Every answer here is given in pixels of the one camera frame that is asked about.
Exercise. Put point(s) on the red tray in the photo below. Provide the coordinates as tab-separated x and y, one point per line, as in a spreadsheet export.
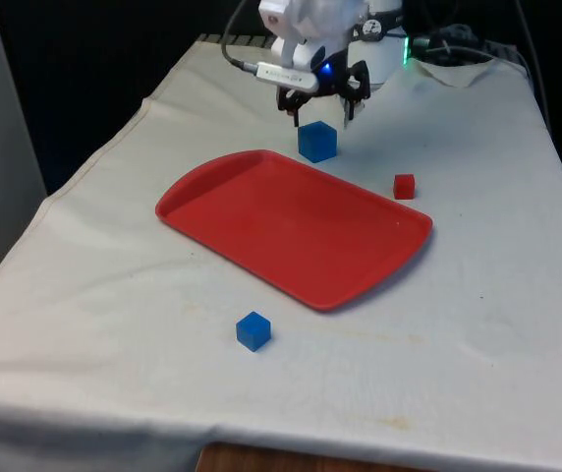
291	231

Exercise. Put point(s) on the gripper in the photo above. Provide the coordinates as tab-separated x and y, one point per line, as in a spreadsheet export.
334	74

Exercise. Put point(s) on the small red cube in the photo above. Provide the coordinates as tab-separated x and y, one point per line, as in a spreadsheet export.
404	188

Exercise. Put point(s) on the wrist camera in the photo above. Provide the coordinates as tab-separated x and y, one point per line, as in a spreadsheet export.
286	76

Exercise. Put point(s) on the small blue cube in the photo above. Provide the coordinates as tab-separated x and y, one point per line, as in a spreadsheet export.
252	332

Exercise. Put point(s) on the large blue cube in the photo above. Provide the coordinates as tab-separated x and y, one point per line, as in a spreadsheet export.
316	142

